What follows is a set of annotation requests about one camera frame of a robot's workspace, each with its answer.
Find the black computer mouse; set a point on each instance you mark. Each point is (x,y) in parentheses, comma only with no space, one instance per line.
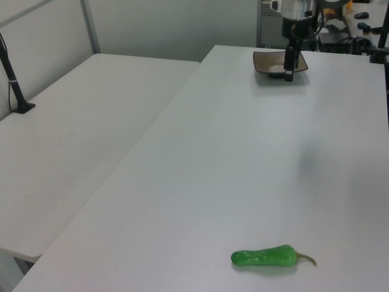
(361,15)

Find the perforated grey metal panel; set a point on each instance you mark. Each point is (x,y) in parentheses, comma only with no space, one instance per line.
(267,24)

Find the black electronics box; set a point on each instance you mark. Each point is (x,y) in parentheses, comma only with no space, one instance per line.
(334,41)

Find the grey partition frame post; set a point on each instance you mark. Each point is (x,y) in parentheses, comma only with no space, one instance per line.
(90,27)

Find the white plastic object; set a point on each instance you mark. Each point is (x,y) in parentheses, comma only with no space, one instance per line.
(336,25)

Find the blue black handheld device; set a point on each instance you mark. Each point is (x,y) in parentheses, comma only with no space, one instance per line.
(363,26)

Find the black camera stand white band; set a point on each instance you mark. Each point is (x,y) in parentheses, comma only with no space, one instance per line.
(13,86)

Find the black clamp camera stand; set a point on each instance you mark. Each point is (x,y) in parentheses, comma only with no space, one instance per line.
(380,45)

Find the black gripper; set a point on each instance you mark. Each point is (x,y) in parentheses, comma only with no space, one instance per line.
(299,29)

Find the green chili pepper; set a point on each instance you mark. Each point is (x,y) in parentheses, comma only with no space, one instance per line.
(261,258)

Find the brown square ceramic plate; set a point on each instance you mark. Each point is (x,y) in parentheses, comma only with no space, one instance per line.
(269,62)

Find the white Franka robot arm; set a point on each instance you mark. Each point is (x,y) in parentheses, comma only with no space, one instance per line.
(293,9)

